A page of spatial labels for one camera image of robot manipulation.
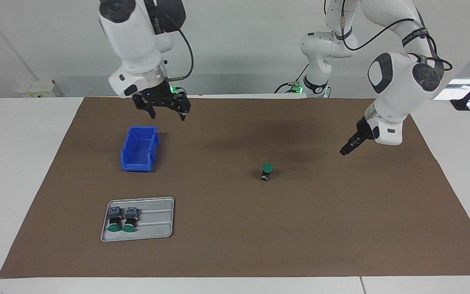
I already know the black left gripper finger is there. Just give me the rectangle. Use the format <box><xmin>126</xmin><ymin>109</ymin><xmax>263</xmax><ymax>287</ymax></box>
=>
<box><xmin>340</xmin><ymin>133</ymin><xmax>364</xmax><ymax>156</ymax></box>

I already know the blue plastic storage bin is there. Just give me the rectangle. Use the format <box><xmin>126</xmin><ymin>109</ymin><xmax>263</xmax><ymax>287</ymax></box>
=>
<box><xmin>120</xmin><ymin>126</ymin><xmax>160</xmax><ymax>172</ymax></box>

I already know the white power box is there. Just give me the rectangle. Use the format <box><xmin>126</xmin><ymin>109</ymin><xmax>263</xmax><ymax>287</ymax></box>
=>
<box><xmin>17</xmin><ymin>79</ymin><xmax>63</xmax><ymax>98</ymax></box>

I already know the grey metal tray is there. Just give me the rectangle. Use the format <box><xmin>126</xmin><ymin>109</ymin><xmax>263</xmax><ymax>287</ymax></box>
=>
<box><xmin>100</xmin><ymin>197</ymin><xmax>175</xmax><ymax>243</ymax></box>

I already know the brown paper table mat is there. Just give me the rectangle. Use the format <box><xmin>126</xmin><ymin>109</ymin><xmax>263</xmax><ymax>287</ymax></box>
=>
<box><xmin>0</xmin><ymin>97</ymin><xmax>470</xmax><ymax>279</ymax></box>

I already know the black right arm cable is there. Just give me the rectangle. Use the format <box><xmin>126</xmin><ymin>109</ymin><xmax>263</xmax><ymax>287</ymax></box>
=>
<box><xmin>143</xmin><ymin>0</ymin><xmax>195</xmax><ymax>80</ymax></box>

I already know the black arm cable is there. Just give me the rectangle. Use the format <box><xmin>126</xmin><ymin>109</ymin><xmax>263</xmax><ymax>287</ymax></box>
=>
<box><xmin>143</xmin><ymin>0</ymin><xmax>195</xmax><ymax>80</ymax></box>
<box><xmin>339</xmin><ymin>0</ymin><xmax>452</xmax><ymax>72</ymax></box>

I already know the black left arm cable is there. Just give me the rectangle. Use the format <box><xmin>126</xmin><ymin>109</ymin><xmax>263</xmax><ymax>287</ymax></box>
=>
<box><xmin>339</xmin><ymin>0</ymin><xmax>452</xmax><ymax>72</ymax></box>

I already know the black left base cable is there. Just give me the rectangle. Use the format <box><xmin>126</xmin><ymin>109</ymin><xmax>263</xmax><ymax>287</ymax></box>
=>
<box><xmin>275</xmin><ymin>61</ymin><xmax>310</xmax><ymax>94</ymax></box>

